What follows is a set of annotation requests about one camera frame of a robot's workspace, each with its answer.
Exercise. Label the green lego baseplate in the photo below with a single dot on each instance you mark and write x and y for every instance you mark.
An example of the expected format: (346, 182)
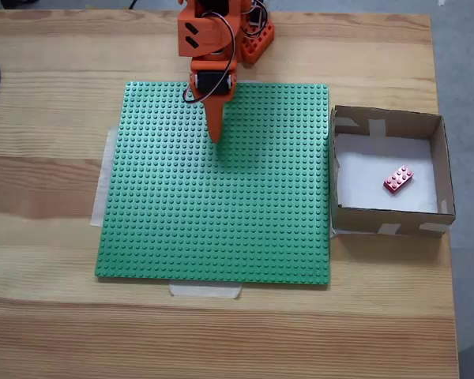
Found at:
(221, 217)

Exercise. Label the white paper sheet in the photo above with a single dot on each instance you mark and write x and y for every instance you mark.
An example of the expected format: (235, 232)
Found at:
(363, 177)

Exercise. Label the short masking tape strip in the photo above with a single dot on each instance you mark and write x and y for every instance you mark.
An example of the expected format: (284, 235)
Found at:
(205, 291)

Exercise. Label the brown cardboard box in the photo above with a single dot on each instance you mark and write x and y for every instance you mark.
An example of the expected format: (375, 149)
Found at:
(391, 223)

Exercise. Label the wide masking tape strip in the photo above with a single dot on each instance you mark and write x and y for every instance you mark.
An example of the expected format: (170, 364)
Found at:
(102, 189)

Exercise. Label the red lego block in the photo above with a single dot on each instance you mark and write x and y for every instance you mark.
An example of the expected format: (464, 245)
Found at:
(399, 179)

